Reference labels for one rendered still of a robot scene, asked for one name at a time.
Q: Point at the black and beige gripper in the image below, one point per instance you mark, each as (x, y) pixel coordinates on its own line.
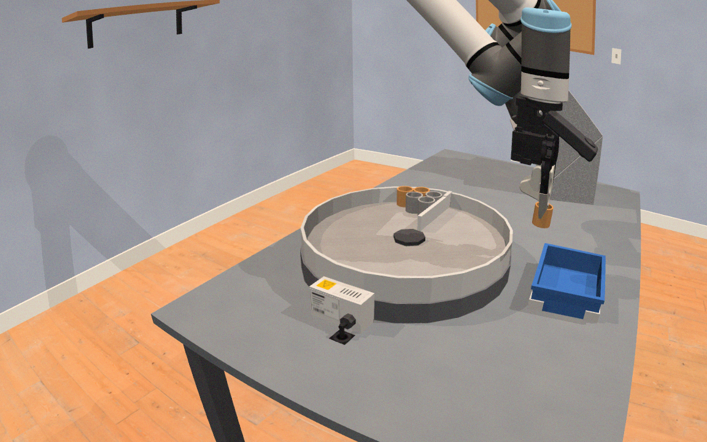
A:
(533, 142)

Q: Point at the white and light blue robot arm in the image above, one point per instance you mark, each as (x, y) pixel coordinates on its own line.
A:
(541, 38)

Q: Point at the grey metal sleeve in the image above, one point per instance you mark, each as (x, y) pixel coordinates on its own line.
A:
(424, 202)
(435, 195)
(412, 202)

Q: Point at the blue crate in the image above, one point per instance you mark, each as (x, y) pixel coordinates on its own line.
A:
(571, 283)

